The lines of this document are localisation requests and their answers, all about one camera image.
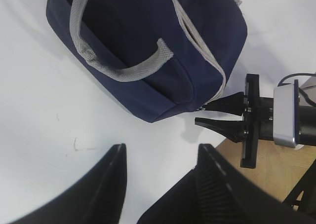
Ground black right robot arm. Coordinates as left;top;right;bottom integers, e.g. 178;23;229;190
195;74;316;169

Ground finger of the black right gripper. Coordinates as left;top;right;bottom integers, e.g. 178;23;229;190
205;92;244;115
195;117;244;143

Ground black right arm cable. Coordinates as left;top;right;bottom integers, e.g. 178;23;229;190
276;72;316;106

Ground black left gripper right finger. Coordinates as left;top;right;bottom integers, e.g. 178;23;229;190
138;144;316;224

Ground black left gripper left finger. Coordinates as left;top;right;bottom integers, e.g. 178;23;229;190
15;144;126;224

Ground navy and white lunch bag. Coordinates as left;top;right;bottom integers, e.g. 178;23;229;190
46;0;247;123

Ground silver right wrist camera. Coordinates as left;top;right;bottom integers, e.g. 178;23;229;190
273;79;299;149

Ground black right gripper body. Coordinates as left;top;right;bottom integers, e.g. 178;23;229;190
240;74;274;169

